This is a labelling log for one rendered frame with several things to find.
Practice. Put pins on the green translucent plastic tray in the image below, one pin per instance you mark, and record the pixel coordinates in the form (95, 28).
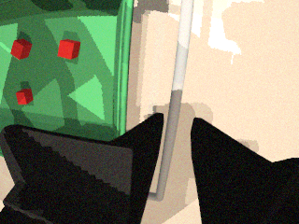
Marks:
(86, 96)

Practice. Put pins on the small red block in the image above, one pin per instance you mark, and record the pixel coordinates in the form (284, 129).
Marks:
(68, 49)
(25, 96)
(20, 49)

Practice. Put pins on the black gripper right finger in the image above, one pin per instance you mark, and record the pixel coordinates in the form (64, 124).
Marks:
(234, 184)

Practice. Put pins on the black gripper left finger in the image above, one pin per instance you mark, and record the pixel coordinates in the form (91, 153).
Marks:
(116, 174)

